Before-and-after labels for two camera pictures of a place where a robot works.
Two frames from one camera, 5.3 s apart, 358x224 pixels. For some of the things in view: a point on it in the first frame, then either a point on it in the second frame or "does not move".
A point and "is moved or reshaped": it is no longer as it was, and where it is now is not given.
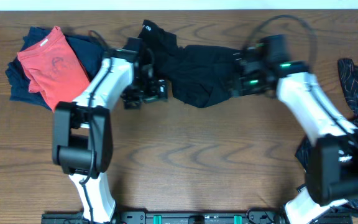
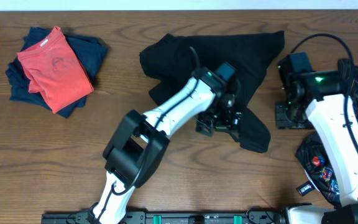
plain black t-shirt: (198, 75) is moved or reshaped
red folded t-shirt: (52, 68) does not move
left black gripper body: (146, 93) → (220, 121)
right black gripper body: (248, 84) → (291, 116)
